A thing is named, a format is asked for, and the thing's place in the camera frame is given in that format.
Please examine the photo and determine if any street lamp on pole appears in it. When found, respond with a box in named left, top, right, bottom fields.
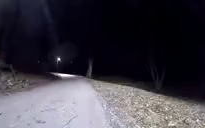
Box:
left=56, top=56, right=62, bottom=73

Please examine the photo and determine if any forked tree trunk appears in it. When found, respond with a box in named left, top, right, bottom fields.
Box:
left=146, top=46, right=168, bottom=90

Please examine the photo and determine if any grey asphalt path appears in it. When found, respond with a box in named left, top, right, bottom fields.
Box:
left=0, top=72, right=113, bottom=128

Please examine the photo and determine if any leaf-strewn flat verge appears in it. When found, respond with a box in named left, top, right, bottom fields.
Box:
left=88, top=77, right=205, bottom=128

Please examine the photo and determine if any leaf-strewn verge with slope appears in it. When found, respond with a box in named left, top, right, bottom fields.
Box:
left=0, top=58, right=61, bottom=98

